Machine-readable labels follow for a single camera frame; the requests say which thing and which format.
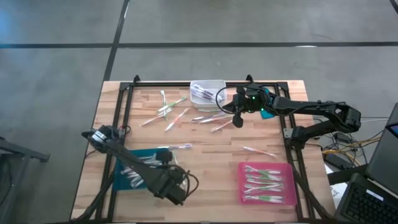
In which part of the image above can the blue flat plastic lid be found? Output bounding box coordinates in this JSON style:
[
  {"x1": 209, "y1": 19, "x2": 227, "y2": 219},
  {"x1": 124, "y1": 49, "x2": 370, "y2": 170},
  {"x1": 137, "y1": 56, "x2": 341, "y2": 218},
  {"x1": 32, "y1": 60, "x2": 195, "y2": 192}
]
[{"x1": 260, "y1": 86, "x2": 277, "y2": 120}]

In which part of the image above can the white plastic bin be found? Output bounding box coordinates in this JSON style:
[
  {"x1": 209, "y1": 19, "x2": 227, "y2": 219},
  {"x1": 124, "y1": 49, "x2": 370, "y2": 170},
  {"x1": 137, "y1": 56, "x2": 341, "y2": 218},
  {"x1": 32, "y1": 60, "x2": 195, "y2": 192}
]
[{"x1": 189, "y1": 80, "x2": 227, "y2": 109}]

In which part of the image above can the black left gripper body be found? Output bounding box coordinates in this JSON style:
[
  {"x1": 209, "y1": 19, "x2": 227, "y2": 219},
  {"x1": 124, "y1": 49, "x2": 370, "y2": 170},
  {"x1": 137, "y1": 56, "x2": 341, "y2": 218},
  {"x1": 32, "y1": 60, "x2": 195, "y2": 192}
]
[{"x1": 149, "y1": 169, "x2": 187, "y2": 198}]

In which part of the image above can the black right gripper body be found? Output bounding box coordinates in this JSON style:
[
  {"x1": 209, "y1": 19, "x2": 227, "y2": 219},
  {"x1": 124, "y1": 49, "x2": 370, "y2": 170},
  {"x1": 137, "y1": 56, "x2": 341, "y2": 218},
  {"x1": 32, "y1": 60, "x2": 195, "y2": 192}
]
[{"x1": 233, "y1": 88, "x2": 274, "y2": 114}]

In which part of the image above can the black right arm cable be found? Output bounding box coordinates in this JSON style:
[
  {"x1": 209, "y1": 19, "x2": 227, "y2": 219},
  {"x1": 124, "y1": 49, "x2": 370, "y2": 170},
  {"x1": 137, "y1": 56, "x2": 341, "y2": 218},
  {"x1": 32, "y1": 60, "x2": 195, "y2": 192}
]
[{"x1": 215, "y1": 83, "x2": 249, "y2": 115}]

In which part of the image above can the yellow cable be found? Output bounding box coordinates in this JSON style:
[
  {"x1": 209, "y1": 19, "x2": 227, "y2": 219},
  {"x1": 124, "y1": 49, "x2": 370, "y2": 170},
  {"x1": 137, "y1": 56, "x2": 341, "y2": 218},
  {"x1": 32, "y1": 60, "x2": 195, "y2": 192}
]
[{"x1": 322, "y1": 136, "x2": 379, "y2": 156}]

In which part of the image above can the black computer keyboard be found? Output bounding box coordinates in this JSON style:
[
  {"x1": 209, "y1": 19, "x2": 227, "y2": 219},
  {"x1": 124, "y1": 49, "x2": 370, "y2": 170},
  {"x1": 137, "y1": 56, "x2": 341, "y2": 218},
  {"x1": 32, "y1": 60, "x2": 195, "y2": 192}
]
[{"x1": 334, "y1": 173, "x2": 398, "y2": 224}]

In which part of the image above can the pink plastic bin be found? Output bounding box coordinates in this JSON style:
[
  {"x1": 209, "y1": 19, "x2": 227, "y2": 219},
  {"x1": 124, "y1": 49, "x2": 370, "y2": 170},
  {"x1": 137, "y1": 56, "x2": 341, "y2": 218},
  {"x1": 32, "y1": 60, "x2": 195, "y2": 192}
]
[{"x1": 238, "y1": 161, "x2": 298, "y2": 206}]

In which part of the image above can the purple white toothbrush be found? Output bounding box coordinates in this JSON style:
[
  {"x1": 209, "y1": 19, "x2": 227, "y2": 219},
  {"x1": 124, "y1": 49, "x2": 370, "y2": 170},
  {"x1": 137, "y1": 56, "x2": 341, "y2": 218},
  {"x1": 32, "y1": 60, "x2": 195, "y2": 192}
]
[
  {"x1": 197, "y1": 84, "x2": 222, "y2": 101},
  {"x1": 198, "y1": 90, "x2": 223, "y2": 102},
  {"x1": 194, "y1": 87, "x2": 223, "y2": 103},
  {"x1": 195, "y1": 92, "x2": 221, "y2": 104},
  {"x1": 191, "y1": 113, "x2": 225, "y2": 122},
  {"x1": 192, "y1": 86, "x2": 212, "y2": 96},
  {"x1": 157, "y1": 143, "x2": 193, "y2": 151},
  {"x1": 192, "y1": 86, "x2": 218, "y2": 100},
  {"x1": 192, "y1": 83, "x2": 215, "y2": 96},
  {"x1": 191, "y1": 86, "x2": 218, "y2": 102}
]

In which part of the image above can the black power strip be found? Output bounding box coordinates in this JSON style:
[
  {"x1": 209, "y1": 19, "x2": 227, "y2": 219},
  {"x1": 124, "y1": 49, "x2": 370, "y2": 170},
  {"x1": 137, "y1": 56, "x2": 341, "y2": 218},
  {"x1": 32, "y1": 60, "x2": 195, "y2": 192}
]
[{"x1": 325, "y1": 152, "x2": 354, "y2": 170}]

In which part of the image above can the black power adapter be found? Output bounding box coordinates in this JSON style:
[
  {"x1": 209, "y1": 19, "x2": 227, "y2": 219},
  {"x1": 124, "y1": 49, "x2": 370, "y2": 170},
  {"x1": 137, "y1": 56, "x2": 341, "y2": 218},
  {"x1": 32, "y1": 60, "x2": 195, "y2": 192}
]
[{"x1": 335, "y1": 132, "x2": 353, "y2": 144}]

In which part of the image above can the teal plastic bin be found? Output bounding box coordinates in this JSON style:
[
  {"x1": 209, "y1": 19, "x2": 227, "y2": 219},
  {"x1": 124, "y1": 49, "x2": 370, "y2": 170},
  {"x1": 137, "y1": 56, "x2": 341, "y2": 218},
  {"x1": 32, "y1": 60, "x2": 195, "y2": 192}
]
[{"x1": 111, "y1": 147, "x2": 170, "y2": 192}]

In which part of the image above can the white paper sheet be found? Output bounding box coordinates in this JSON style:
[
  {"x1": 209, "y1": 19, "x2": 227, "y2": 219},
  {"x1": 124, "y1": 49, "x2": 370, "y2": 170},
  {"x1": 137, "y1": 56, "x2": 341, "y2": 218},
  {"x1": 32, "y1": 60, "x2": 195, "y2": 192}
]
[{"x1": 323, "y1": 163, "x2": 349, "y2": 206}]

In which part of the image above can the white cable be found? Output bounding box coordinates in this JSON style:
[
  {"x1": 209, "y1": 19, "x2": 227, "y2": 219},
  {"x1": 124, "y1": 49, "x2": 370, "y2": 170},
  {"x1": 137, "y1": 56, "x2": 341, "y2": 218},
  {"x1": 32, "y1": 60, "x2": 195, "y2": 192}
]
[{"x1": 360, "y1": 116, "x2": 389, "y2": 123}]

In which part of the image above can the black aluminium rig frame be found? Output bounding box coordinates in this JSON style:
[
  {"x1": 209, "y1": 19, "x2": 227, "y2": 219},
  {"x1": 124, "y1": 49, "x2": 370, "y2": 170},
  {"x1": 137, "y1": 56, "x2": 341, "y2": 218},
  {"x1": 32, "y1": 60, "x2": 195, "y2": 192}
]
[{"x1": 70, "y1": 73, "x2": 335, "y2": 224}]

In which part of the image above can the grey metal stand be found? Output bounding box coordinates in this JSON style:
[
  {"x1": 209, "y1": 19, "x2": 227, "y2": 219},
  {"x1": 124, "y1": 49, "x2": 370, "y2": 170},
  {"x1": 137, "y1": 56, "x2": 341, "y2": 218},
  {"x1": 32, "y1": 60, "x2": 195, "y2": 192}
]
[{"x1": 0, "y1": 136, "x2": 50, "y2": 224}]

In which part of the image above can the black computer monitor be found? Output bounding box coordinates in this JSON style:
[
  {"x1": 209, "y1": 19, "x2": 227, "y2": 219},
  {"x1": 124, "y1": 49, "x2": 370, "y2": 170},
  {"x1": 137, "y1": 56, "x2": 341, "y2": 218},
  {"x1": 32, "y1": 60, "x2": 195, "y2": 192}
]
[{"x1": 366, "y1": 102, "x2": 398, "y2": 196}]

